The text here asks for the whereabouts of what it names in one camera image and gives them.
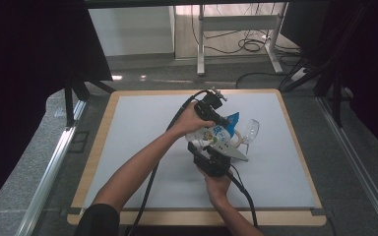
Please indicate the black tape strip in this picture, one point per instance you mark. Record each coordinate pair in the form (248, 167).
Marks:
(318, 211)
(72, 210)

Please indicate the black curtain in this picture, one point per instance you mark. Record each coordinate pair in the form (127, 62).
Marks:
(374, 65)
(19, 65)

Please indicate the white bag with blue top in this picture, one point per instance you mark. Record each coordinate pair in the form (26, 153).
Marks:
(210, 134)

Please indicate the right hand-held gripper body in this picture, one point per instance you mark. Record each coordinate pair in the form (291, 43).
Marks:
(211, 162)

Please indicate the person's left hand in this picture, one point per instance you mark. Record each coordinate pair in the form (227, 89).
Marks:
(190, 123)

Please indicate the white panel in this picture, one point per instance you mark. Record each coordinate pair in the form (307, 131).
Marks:
(131, 29)

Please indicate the clear jar with beige rim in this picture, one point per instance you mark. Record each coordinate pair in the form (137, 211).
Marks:
(252, 129)

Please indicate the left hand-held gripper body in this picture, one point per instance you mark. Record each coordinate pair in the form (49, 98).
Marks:
(206, 109)

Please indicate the person's right hand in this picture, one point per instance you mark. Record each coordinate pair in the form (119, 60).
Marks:
(218, 188)

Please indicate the dark floor plate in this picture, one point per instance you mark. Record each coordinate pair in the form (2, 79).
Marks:
(78, 142)

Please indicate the white power strip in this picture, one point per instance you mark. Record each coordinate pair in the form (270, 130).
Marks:
(298, 74)

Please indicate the white desk frame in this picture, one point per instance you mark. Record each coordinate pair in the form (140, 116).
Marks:
(236, 23)

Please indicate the black tripod stand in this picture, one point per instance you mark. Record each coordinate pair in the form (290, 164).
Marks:
(336, 98)
(68, 105)

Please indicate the light grey table mat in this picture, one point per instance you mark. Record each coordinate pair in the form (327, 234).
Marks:
(275, 180)

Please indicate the aluminium rail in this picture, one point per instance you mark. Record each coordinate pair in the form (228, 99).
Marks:
(357, 164)
(46, 183)

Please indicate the black sleeve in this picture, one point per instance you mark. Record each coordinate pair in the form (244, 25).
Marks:
(96, 221)

